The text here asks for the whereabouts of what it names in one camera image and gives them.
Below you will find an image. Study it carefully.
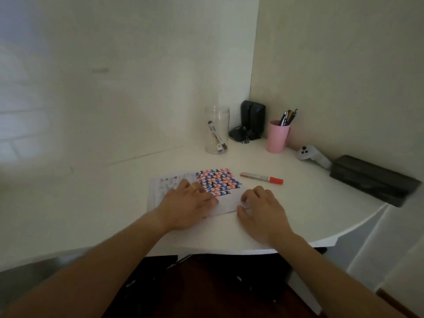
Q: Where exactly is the person's left hand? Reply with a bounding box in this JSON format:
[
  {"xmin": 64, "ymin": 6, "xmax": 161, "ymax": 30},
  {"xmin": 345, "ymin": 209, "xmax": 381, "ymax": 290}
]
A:
[{"xmin": 155, "ymin": 179, "xmax": 219, "ymax": 232}]

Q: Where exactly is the person's right hand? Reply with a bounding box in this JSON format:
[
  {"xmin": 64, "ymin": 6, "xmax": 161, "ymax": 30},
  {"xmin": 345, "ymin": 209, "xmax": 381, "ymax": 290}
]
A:
[{"xmin": 236, "ymin": 185, "xmax": 295, "ymax": 247}]

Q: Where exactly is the paper sheet with coloured pattern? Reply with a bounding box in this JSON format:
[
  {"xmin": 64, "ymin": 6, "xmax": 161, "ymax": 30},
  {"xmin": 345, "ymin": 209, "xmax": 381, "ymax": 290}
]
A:
[{"xmin": 147, "ymin": 168, "xmax": 249, "ymax": 218}]

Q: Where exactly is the person's right forearm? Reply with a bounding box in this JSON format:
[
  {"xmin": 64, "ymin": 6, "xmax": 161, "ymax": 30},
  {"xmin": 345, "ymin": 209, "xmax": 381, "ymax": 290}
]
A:
[{"xmin": 272, "ymin": 229, "xmax": 407, "ymax": 318}]

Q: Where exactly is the person's left forearm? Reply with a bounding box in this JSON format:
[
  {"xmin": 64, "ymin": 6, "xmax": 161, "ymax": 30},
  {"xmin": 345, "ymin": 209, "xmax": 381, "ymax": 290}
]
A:
[{"xmin": 0, "ymin": 211, "xmax": 169, "ymax": 318}]

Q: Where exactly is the red marker pen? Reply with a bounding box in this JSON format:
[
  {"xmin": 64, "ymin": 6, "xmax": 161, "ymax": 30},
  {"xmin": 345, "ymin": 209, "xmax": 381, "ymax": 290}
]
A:
[{"xmin": 239, "ymin": 172, "xmax": 284, "ymax": 185}]

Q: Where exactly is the person's dark clothing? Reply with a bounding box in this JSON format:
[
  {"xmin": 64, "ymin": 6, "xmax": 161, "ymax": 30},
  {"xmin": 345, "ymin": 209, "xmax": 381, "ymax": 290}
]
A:
[{"xmin": 103, "ymin": 253, "xmax": 328, "ymax": 318}]

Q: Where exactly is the pink cup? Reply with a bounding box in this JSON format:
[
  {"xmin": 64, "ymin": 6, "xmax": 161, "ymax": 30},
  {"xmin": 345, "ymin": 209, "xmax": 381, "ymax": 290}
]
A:
[{"xmin": 266, "ymin": 120, "xmax": 292, "ymax": 153}]

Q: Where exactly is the clear plastic jar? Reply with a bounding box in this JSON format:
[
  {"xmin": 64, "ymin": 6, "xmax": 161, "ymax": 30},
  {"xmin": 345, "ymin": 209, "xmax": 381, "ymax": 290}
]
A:
[{"xmin": 204, "ymin": 105, "xmax": 230, "ymax": 155}]

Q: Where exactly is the white handheld controller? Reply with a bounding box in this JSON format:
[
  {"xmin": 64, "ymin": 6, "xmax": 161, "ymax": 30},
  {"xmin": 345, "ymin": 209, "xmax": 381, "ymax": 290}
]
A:
[{"xmin": 295, "ymin": 145, "xmax": 333, "ymax": 170}]

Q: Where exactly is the black speaker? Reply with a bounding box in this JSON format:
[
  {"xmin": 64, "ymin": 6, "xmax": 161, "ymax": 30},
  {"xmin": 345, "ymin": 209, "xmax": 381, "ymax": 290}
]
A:
[
  {"xmin": 251, "ymin": 103, "xmax": 266, "ymax": 141},
  {"xmin": 240, "ymin": 100, "xmax": 255, "ymax": 131}
]

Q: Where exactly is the bunch of pens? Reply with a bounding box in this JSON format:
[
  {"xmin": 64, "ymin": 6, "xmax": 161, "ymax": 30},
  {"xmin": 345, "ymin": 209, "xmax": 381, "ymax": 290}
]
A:
[{"xmin": 278, "ymin": 108, "xmax": 298, "ymax": 127}]

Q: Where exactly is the black pencil case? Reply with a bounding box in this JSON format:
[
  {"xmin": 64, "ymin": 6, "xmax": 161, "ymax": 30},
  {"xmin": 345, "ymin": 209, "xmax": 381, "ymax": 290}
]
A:
[{"xmin": 329, "ymin": 154, "xmax": 422, "ymax": 208}]

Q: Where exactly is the black coiled cable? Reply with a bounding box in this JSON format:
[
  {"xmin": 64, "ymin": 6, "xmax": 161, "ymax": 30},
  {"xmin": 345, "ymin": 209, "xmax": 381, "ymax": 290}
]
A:
[{"xmin": 228, "ymin": 126, "xmax": 252, "ymax": 145}]

